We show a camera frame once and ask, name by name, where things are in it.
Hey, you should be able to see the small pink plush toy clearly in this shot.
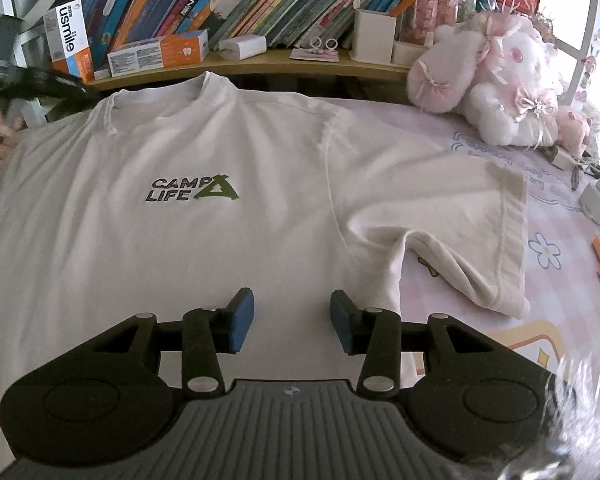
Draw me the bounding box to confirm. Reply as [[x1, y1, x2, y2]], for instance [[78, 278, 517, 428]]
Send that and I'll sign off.
[[555, 107, 593, 161]]

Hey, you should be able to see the spiky plush ornament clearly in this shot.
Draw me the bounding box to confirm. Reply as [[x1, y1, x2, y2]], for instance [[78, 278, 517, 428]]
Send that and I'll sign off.
[[527, 10, 557, 44]]

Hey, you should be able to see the person's left hand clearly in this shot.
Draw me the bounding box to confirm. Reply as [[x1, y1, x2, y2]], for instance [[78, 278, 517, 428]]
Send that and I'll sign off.
[[0, 102, 24, 172]]

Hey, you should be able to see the white t-shirt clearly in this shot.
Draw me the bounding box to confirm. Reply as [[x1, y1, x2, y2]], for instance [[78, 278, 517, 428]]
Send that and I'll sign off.
[[0, 71, 531, 480]]

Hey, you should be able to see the white power adapter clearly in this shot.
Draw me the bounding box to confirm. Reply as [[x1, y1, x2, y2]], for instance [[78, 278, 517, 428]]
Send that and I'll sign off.
[[219, 35, 268, 61]]

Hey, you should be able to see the white pen holder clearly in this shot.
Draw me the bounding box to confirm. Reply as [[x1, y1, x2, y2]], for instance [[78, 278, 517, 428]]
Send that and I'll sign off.
[[354, 8, 398, 64]]

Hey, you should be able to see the orange white toothpaste box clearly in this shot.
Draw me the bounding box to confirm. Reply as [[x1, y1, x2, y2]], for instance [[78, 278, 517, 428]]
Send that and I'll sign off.
[[107, 30, 211, 77]]

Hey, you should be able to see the small white box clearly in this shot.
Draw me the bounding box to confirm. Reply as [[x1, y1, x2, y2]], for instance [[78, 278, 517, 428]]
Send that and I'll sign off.
[[392, 40, 431, 67]]

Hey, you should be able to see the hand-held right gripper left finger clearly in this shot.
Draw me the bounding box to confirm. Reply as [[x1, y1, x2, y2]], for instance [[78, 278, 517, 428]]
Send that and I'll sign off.
[[82, 287, 257, 395]]

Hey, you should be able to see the wooden shelf board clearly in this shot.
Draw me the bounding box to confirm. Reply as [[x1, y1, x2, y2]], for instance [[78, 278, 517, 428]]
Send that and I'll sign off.
[[87, 49, 416, 93]]

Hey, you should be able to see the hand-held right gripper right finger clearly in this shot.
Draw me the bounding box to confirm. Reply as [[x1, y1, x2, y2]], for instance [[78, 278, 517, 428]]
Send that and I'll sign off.
[[329, 288, 496, 396]]

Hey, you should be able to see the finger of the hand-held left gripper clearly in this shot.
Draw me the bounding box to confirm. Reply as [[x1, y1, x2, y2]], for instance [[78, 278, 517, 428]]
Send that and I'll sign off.
[[30, 70, 103, 124]]

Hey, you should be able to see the pink checked bedsheet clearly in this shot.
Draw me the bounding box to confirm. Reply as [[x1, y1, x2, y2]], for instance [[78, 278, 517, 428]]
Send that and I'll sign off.
[[300, 92, 600, 396]]

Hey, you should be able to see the orange white toothbrush box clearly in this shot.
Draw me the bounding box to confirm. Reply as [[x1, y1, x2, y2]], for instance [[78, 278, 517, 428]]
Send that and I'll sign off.
[[42, 0, 96, 82]]

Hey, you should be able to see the pink small tray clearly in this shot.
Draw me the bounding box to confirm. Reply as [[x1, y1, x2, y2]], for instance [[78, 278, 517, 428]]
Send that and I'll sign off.
[[290, 39, 342, 62]]

